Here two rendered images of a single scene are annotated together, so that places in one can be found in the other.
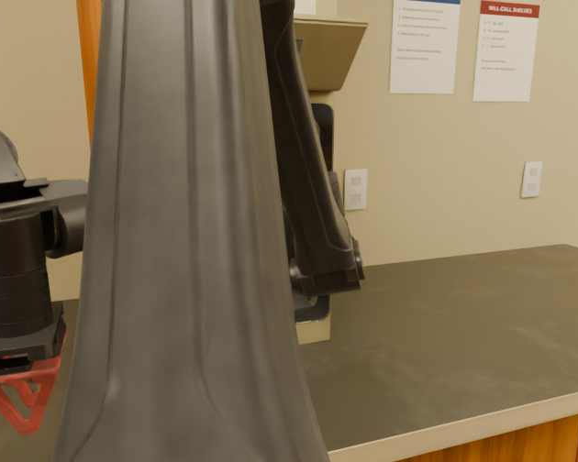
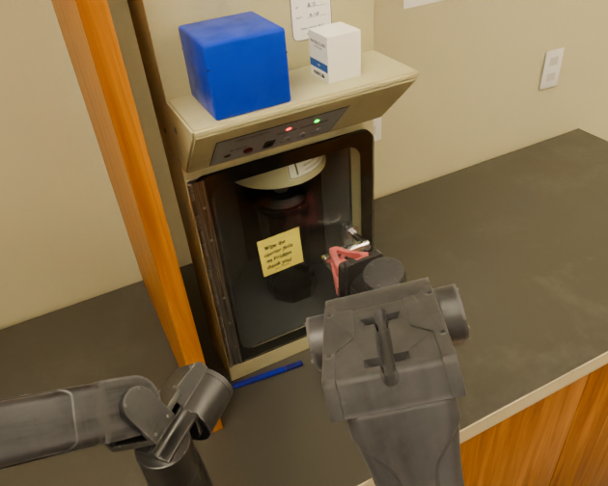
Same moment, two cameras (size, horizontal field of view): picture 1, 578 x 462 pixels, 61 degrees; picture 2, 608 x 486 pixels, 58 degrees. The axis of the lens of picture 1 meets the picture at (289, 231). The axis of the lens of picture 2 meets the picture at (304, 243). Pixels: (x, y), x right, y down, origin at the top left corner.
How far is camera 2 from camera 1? 42 cm
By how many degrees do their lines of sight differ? 23
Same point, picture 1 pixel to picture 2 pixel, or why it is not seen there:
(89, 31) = (136, 165)
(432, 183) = (449, 96)
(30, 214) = (186, 441)
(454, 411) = (494, 398)
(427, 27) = not seen: outside the picture
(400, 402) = not seen: hidden behind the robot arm
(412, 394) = not seen: hidden behind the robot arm
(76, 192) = (198, 380)
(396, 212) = (412, 134)
